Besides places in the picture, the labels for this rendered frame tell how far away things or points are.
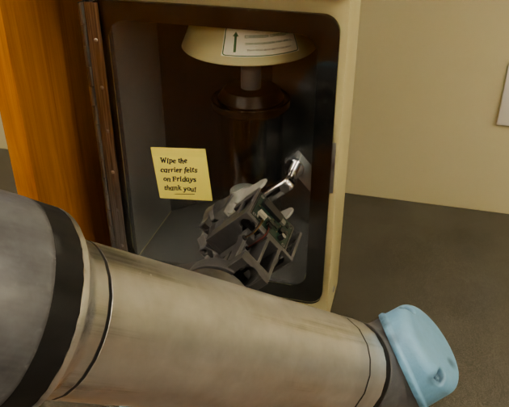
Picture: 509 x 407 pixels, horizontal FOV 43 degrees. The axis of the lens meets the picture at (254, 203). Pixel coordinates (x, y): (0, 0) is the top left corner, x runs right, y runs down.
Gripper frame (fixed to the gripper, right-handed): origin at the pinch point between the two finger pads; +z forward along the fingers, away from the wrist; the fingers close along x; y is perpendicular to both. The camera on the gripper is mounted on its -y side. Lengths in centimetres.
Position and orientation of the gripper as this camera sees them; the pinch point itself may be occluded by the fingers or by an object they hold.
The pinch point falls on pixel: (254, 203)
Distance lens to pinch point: 79.9
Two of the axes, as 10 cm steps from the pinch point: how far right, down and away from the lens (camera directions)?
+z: 2.5, -5.0, 8.3
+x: -6.6, -7.1, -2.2
